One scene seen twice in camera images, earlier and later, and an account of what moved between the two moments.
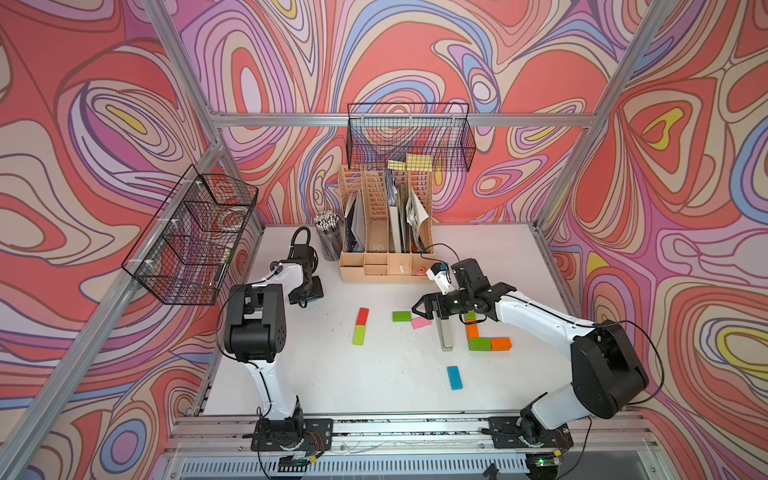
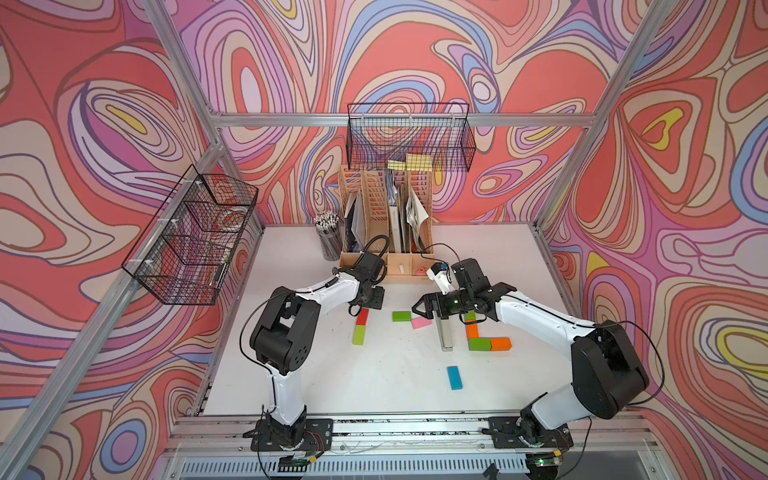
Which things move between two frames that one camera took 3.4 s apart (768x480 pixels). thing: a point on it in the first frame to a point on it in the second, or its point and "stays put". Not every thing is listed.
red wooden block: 362,316 stays put
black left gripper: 316,291 to 379,297
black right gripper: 431,301 stays put
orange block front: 472,332 stays put
